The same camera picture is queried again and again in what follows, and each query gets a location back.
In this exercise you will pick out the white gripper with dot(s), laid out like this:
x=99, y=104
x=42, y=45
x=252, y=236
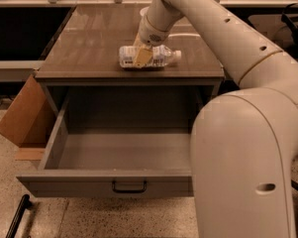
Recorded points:
x=150, y=36

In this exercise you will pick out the plastic bottle with label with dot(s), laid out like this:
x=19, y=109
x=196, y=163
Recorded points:
x=161, y=57

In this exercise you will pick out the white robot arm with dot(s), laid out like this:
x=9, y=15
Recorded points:
x=242, y=142

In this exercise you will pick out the grey open top drawer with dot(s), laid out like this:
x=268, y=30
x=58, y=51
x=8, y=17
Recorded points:
x=83, y=159

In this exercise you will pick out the white ceramic bowl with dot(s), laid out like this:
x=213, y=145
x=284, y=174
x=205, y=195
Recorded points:
x=144, y=11

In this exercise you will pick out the brown cardboard box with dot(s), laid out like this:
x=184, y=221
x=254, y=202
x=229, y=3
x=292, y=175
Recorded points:
x=28, y=122

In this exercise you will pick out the black base leg left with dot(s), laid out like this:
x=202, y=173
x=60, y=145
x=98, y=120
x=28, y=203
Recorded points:
x=24, y=204

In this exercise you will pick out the black drawer handle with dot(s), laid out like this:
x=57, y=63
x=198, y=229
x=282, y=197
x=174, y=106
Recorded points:
x=129, y=187

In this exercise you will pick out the grey bench rail left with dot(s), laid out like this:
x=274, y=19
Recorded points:
x=18, y=70

